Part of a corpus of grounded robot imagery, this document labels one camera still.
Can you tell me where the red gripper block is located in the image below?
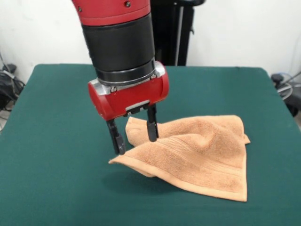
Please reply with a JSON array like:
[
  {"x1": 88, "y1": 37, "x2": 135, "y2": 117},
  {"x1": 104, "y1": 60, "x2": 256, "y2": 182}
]
[{"x1": 87, "y1": 60, "x2": 170, "y2": 156}]

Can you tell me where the orange terry towel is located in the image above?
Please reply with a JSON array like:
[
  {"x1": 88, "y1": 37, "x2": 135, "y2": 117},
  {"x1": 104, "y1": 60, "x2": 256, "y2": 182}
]
[{"x1": 108, "y1": 114, "x2": 251, "y2": 202}]

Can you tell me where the dark green table cloth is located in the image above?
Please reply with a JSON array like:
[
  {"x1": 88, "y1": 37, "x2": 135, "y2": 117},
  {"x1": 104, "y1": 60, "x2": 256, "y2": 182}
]
[{"x1": 0, "y1": 63, "x2": 301, "y2": 226}]

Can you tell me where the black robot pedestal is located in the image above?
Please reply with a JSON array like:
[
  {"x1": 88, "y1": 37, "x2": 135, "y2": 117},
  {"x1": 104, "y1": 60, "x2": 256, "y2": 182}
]
[{"x1": 148, "y1": 0, "x2": 207, "y2": 66}]

